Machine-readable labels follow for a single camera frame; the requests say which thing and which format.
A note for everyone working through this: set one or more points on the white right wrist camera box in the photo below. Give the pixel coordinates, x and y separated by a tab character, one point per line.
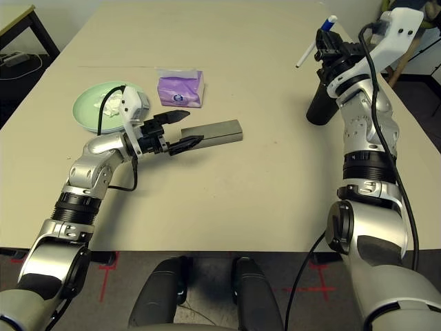
396	31

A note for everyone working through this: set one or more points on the beige side table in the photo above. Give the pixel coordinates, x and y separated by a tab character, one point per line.
13	20

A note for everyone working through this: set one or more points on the grey right robot leg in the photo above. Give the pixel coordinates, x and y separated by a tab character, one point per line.
258	296

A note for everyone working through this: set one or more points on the white marker blue cap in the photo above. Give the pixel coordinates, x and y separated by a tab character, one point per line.
329	23

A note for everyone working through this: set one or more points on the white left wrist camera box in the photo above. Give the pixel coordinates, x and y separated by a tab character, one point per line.
132	103

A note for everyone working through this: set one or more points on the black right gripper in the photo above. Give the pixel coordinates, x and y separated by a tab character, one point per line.
344	58

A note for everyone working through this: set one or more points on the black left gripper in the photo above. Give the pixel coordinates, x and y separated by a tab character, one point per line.
153	136

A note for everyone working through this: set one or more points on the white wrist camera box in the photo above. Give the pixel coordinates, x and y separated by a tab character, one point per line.
396	31
132	103

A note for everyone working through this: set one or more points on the grey left robot leg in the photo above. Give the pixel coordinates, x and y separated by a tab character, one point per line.
158	296

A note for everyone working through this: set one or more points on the grey robot leg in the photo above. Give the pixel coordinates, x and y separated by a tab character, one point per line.
258	296
158	296

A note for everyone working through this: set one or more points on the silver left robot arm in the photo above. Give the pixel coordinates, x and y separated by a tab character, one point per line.
86	172

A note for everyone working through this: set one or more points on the black cup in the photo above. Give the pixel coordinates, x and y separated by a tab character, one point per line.
320	107

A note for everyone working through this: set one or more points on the grey glasses case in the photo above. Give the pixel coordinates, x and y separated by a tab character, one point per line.
220	132

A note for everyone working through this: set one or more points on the purple tissue pack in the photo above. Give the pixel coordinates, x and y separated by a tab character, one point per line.
179	91

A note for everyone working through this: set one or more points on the grey power adapter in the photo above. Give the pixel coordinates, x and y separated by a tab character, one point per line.
15	58

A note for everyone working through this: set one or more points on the white tissue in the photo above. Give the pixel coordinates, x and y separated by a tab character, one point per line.
112	105

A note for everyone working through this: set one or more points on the black table base foot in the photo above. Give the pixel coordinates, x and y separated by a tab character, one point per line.
105	258

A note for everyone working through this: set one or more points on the light green plate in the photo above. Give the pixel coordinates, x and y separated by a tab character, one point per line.
86	107

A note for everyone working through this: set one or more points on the wooden stool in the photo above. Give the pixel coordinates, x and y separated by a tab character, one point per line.
401	63

